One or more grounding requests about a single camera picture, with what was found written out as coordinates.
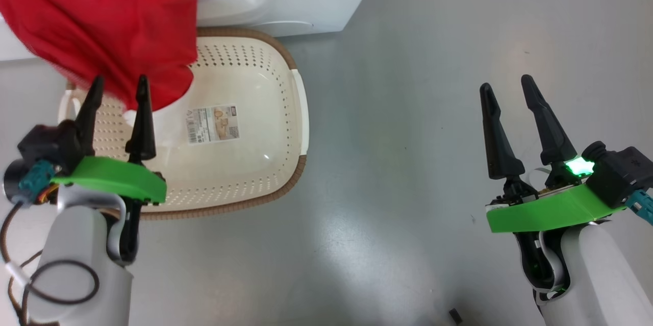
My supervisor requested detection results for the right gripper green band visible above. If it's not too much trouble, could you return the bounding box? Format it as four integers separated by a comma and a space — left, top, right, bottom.
480, 74, 625, 235

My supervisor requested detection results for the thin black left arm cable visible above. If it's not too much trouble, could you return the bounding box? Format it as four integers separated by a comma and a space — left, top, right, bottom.
23, 260, 100, 306

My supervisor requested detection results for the cream laundry basket brown rim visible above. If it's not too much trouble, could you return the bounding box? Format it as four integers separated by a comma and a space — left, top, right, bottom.
58, 28, 310, 221

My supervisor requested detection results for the right camera cable teal plug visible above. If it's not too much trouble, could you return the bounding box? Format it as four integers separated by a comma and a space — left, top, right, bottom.
625, 189, 653, 224

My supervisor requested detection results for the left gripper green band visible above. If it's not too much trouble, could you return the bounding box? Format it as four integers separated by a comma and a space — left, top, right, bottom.
51, 75, 167, 204

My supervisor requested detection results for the red shirt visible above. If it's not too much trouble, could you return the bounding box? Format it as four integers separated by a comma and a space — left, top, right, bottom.
0, 0, 198, 112

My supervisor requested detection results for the printed basket label sticker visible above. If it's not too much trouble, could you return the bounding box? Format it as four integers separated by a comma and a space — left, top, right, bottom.
186, 106, 240, 145

